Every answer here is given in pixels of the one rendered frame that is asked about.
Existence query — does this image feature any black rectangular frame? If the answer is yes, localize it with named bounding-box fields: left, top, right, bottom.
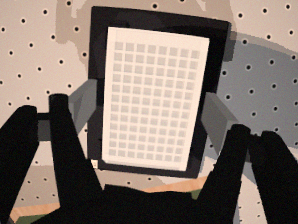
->
left=87, top=6, right=229, bottom=179

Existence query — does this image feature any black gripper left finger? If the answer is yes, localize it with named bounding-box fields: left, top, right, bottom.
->
left=0, top=79, right=121, bottom=224

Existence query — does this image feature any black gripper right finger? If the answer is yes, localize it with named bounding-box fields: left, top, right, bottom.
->
left=183, top=92, right=298, bottom=224

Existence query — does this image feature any white well plate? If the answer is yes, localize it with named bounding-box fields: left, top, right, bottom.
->
left=102, top=27, right=209, bottom=171

